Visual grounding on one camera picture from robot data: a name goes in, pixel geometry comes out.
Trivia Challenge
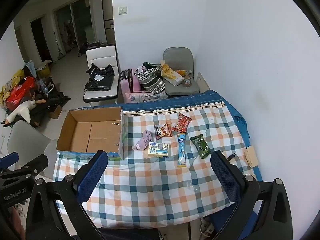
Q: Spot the green packet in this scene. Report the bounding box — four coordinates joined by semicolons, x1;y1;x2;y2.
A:
189;134;212;159

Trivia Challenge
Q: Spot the beige paper stack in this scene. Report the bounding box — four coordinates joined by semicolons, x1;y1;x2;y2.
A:
244;145;259;168

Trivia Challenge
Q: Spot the cartoon snack packet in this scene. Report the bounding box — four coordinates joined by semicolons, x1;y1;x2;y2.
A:
154;122;173;140

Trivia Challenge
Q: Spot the white board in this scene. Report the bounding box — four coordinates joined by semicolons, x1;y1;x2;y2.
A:
196;72;210;93

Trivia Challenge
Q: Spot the brown cardboard box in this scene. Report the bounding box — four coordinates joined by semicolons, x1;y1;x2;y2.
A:
37;60;53;78

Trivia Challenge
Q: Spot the purple cloth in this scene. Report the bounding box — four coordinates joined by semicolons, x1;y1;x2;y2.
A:
133;129;153;152

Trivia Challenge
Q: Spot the red snack packet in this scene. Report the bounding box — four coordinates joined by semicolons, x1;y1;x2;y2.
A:
171;113;193;133

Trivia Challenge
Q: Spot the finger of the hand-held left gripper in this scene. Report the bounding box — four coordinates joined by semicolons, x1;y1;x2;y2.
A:
0;152;20;172
5;154;49;180

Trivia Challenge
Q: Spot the grey chair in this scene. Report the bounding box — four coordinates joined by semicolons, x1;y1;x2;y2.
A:
162;47;200;98

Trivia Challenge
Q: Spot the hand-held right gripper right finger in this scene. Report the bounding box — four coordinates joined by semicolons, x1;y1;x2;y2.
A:
211;151;293;240

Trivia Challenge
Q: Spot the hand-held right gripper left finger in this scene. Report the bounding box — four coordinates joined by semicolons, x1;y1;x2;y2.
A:
25;150;108;240

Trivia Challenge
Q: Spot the small flat cardboard box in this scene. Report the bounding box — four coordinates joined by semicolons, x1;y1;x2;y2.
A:
49;105;63;119

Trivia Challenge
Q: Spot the plaid blanket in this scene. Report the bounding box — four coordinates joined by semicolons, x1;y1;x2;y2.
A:
53;102;250;229

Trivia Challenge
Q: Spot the pink suitcase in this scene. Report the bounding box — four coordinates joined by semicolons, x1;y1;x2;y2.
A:
120;69;143;103

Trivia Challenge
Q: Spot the black folded frame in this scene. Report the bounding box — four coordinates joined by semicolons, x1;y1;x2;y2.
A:
32;77;72;128

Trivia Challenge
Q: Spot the black plastic bag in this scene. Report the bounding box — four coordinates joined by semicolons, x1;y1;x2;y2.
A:
84;62;115;92

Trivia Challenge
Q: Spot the yellow plastic bag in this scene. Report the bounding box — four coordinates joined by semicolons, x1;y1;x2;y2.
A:
160;64;180;79

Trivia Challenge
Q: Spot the dark floor bag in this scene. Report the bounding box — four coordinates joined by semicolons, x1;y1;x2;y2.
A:
77;41;108;55

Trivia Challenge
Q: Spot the red plastic bag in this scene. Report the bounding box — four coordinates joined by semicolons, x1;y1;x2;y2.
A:
6;77;37;110

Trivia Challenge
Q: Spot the yellow packet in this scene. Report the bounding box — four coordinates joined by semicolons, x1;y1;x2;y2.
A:
147;142;170;158

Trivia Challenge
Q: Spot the long blue packet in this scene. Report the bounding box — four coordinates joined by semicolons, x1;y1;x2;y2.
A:
176;133;187;168

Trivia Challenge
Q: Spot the white goose plush toy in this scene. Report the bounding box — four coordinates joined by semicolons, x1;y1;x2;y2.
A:
4;99;47;127

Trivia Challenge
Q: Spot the white leather chair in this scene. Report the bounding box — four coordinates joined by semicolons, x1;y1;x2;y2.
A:
83;45;119;103

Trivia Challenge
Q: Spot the white cabinet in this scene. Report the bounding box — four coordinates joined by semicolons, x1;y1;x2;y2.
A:
101;0;115;45

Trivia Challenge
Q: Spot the yellow cloth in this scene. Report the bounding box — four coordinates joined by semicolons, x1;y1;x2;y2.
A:
0;69;25;100

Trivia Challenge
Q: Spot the patterned tote bag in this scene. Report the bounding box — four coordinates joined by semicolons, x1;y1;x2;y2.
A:
134;66;167;93

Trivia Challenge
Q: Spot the white power strip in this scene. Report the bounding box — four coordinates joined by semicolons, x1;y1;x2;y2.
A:
199;216;215;237

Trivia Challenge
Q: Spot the glass sliding door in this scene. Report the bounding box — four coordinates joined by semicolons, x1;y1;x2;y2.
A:
52;0;98;53

